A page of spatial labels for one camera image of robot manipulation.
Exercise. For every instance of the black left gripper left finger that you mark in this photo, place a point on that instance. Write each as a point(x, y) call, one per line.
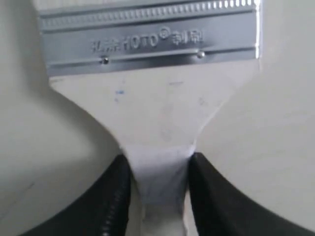
point(101, 211)

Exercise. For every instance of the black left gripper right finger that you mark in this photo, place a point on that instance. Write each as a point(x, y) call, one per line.
point(220, 209)

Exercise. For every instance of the white wooden paint brush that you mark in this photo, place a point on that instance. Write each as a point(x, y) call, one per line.
point(153, 73)

